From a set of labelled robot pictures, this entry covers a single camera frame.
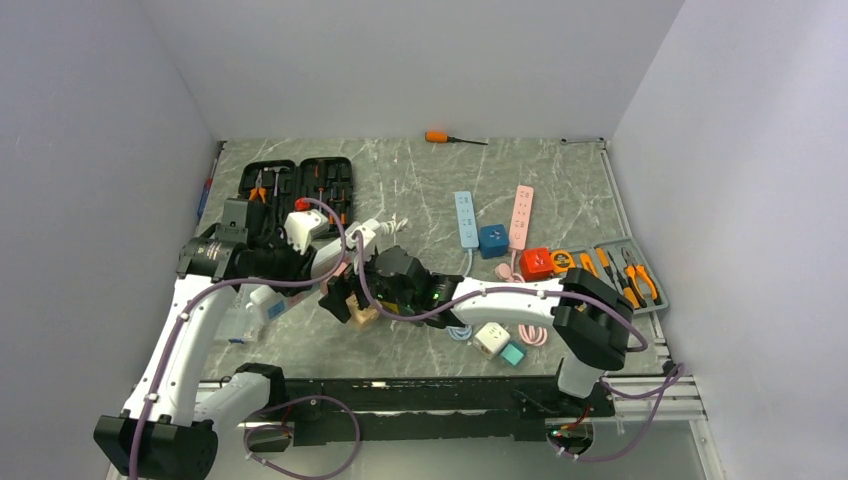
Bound grey tool tray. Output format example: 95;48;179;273
558;236;669;314

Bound orange utility knife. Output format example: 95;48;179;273
579;252;598;276

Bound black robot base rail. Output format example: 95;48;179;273
248;375;615;446

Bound orange tape measure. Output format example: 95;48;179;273
550;250;576;276

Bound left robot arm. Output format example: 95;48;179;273
93;199;335;479

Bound beige cube socket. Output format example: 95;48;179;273
346;295;380;330

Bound orange handled screwdriver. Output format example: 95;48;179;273
424;131;488;146

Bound black tool case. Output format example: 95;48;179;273
237;156;354;228

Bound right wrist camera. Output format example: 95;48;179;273
346;219;381;259

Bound blue pen at wall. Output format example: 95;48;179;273
196;159;218;221

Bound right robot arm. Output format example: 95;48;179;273
311;245;640;415

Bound white long power strip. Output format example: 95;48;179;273
242;218;408;326

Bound clear plastic screw box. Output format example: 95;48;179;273
214;302;255;343

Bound pink power strip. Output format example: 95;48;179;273
509;185;534;251

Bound red cube socket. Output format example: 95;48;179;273
519;247;554;283

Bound orange pliers in case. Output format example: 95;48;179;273
248;170;268;204

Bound pink cube socket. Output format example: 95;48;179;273
321;263;353;299

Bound light blue cable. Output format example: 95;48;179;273
447;248;475;342

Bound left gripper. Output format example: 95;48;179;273
248;227;317;296

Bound pink cable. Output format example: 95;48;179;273
495;250;549;348

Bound white cube socket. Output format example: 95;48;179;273
472;322;511;360

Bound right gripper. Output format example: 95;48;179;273
319;246;418;323

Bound orange pliers in tray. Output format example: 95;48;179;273
620;247;661;308

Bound blue cube socket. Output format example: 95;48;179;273
478;224;510;259

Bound teal plug adapter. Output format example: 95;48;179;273
500;341;526;367

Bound light blue power strip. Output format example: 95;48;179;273
454;191;479;250

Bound small black orange screwdriver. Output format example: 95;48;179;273
330;184;348;226

